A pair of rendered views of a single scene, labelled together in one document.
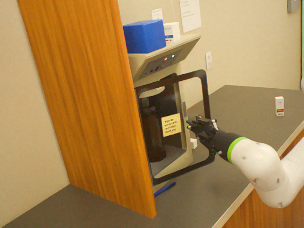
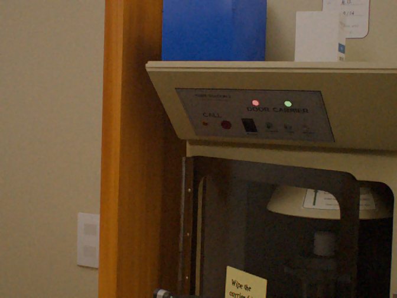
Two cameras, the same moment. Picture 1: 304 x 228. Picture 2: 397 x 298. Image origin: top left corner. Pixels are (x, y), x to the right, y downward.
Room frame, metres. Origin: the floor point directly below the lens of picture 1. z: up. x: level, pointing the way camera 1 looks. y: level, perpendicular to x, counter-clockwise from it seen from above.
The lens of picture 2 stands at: (0.82, -0.99, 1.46)
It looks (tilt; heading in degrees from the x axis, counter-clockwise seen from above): 3 degrees down; 74
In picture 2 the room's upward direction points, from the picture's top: 2 degrees clockwise
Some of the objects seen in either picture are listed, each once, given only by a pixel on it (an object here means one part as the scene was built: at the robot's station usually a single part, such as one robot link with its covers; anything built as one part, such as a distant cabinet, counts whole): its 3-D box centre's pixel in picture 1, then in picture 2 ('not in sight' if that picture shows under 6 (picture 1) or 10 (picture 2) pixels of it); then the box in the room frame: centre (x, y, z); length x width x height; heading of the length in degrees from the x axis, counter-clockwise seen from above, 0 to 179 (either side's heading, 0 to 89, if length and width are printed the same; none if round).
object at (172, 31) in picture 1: (170, 32); (321, 39); (1.21, -0.11, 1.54); 0.05 x 0.05 x 0.06; 55
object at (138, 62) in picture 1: (165, 57); (279, 105); (1.18, -0.08, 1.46); 0.32 x 0.11 x 0.10; 136
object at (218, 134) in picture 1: (219, 140); not in sight; (0.99, -0.20, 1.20); 0.09 x 0.07 x 0.08; 21
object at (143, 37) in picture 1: (144, 36); (215, 28); (1.11, -0.02, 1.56); 0.10 x 0.10 x 0.09; 46
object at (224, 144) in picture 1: (234, 147); not in sight; (0.92, -0.24, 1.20); 0.12 x 0.06 x 0.09; 111
